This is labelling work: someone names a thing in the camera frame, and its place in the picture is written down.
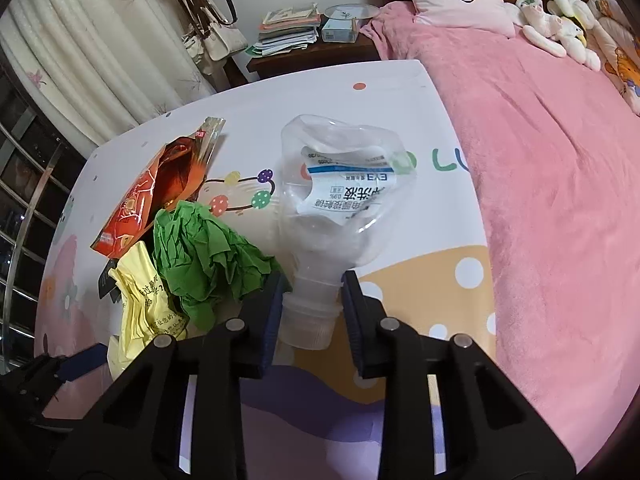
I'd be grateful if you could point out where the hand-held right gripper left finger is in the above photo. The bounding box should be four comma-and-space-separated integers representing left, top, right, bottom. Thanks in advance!
50, 271, 292, 480

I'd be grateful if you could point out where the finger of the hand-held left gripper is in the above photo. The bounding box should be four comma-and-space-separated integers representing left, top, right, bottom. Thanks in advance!
15, 343, 109, 402

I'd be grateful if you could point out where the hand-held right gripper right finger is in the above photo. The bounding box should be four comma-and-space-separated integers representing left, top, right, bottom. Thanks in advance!
341, 270, 591, 480

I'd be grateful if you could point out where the clear plastic bottle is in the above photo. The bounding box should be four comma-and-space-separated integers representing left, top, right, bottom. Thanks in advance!
277, 114, 418, 351

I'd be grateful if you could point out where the small black packet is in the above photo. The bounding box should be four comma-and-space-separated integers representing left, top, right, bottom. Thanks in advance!
97, 260, 122, 302

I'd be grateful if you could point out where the yellow plastic bag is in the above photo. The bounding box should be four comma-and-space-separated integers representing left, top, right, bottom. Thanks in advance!
106, 240, 189, 377

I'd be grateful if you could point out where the green crumpled paper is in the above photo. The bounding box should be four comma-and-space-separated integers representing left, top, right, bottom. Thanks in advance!
151, 200, 284, 332

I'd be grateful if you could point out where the metal window grille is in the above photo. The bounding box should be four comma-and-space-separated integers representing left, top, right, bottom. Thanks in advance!
0, 74, 89, 377

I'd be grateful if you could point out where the orange snack bag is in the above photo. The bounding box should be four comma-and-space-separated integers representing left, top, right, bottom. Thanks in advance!
90, 116, 228, 260

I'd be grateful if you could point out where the printed tablecloth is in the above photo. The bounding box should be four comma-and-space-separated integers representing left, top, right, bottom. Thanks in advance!
35, 59, 498, 480

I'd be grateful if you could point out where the pink blanket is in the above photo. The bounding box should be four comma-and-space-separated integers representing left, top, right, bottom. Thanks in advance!
360, 0, 640, 463

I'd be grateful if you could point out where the wooden nightstand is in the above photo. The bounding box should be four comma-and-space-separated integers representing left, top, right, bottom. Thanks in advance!
222, 31, 387, 89

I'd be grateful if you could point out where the cream handbag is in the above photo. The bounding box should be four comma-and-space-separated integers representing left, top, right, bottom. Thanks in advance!
181, 22, 250, 64

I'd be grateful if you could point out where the tissue box with plate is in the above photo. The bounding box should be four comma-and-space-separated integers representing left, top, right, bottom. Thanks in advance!
320, 14, 364, 44

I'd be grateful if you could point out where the stack of books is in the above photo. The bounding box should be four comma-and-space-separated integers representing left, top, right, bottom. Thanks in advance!
245, 3, 322, 57

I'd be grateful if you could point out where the glass plate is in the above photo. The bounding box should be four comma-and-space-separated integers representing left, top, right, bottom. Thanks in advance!
324, 3, 382, 24

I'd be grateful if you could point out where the cream curtain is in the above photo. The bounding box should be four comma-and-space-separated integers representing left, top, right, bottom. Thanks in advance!
0, 0, 219, 147

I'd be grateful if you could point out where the white yellow plush toy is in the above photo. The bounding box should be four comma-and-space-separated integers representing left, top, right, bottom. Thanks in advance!
546, 0, 602, 72

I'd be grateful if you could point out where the rolled printed quilt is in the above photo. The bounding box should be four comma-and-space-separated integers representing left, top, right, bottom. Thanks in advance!
584, 0, 640, 117

